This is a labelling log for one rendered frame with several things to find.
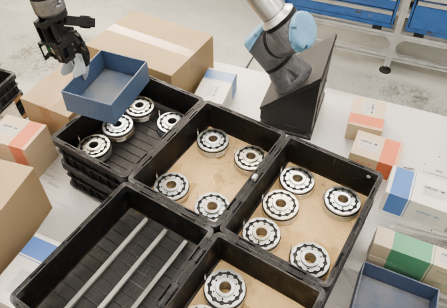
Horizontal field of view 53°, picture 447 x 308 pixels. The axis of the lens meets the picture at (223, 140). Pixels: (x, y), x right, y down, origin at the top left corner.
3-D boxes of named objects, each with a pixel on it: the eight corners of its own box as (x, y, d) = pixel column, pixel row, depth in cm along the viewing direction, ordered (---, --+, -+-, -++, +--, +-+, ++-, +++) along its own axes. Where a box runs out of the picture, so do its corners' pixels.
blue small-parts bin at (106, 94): (105, 68, 134) (100, 49, 129) (149, 80, 131) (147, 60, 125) (66, 110, 121) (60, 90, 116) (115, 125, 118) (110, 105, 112)
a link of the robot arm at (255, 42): (275, 51, 162) (251, 22, 158) (300, 42, 151) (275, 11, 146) (258, 74, 158) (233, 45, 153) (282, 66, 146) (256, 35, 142)
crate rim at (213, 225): (205, 104, 148) (205, 98, 146) (287, 138, 137) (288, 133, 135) (126, 184, 124) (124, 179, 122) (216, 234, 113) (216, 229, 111)
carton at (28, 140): (-9, 153, 150) (-17, 138, 145) (14, 130, 158) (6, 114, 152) (31, 165, 146) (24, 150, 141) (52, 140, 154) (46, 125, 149)
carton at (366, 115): (350, 110, 176) (354, 96, 171) (381, 117, 173) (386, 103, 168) (344, 138, 166) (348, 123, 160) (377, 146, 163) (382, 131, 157)
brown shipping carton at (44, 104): (84, 85, 187) (75, 53, 175) (128, 100, 180) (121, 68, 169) (32, 130, 168) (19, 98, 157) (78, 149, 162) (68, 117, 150)
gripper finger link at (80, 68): (74, 89, 121) (61, 60, 115) (86, 76, 125) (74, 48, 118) (83, 91, 120) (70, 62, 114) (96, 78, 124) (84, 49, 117)
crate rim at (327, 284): (287, 138, 137) (288, 133, 135) (383, 179, 125) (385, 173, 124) (217, 234, 113) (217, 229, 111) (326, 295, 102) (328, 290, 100)
